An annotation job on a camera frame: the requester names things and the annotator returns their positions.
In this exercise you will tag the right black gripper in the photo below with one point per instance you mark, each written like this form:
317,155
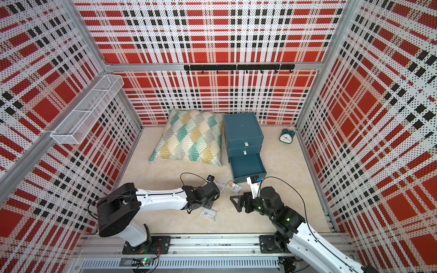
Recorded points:
248,197

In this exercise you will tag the teal three-drawer cabinet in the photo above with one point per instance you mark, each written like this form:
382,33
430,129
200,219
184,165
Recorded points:
244,139

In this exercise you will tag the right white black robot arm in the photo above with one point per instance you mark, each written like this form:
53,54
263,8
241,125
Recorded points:
294,234

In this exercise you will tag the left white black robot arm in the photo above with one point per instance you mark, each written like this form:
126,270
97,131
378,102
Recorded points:
116,212

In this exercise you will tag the white cookie packet bottom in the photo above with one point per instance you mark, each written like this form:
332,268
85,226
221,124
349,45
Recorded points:
209,213

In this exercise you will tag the teal alarm clock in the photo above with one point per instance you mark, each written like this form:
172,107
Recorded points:
287,136

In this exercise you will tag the patterned green yellow pillow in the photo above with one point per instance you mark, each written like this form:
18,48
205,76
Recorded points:
193,136

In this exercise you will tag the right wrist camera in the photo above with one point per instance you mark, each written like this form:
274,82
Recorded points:
254,182

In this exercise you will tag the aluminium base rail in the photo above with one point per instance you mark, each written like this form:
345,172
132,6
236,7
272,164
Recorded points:
186,253

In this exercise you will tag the black wall hook rail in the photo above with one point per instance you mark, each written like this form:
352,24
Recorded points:
240,67

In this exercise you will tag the white wire mesh basket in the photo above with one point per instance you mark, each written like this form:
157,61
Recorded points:
79,122

